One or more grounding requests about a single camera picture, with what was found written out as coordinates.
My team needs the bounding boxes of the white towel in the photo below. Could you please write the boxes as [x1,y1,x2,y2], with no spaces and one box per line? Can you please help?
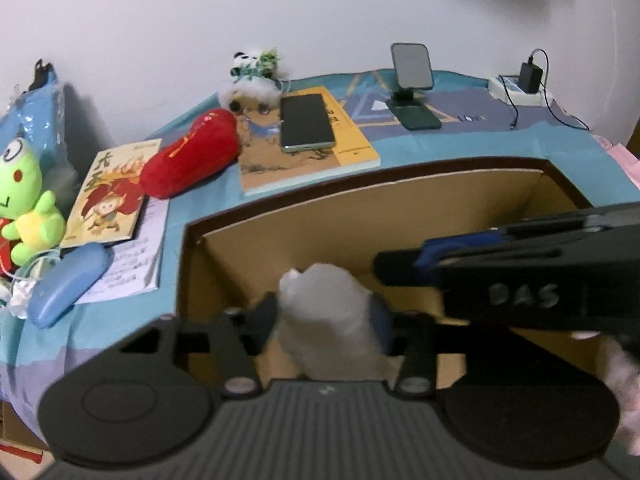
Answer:
[277,263,395,382]

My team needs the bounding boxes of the right hand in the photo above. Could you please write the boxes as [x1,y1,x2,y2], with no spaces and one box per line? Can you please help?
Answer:
[570,332,639,456]

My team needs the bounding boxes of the brown cardboard box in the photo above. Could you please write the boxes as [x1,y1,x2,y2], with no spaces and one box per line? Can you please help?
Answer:
[177,157,589,382]

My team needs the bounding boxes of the white paper sheet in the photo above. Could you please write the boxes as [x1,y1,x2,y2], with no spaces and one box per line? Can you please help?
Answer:
[76,198,169,304]

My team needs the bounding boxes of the yellow book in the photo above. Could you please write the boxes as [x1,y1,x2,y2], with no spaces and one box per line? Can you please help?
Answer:
[234,84,382,198]

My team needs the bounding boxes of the cartoon monkey book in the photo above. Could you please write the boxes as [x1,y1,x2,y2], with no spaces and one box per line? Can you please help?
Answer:
[60,139,160,248]

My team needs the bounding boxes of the blue glasses case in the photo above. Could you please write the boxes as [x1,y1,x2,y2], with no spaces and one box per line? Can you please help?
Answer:
[27,243,112,328]

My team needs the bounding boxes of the red plush pillow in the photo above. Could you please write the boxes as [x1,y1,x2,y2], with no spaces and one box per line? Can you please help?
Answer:
[140,108,241,200]

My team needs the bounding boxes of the white power strip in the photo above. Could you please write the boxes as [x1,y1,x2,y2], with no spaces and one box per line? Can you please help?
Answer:
[487,76,553,107]

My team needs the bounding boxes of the black smartphone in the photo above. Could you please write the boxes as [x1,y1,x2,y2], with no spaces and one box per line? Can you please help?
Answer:
[280,93,335,153]

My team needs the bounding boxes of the blue patterned tablecloth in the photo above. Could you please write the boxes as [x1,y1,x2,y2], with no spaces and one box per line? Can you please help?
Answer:
[1,70,639,426]

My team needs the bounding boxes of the green frog plush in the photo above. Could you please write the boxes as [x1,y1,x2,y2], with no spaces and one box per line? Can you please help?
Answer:
[1,138,66,266]

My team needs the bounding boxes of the small panda plush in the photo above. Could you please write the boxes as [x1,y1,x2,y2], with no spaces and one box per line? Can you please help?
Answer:
[218,48,284,115]

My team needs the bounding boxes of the phone stand with mirror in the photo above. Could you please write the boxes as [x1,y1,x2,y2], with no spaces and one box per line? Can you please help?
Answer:
[386,42,442,131]

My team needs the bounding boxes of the blue plastic bag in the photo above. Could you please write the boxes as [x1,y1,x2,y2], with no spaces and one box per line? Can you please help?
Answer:
[1,60,78,207]

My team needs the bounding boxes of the black charger with cable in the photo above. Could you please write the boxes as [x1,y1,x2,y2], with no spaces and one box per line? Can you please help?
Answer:
[518,48,591,132]

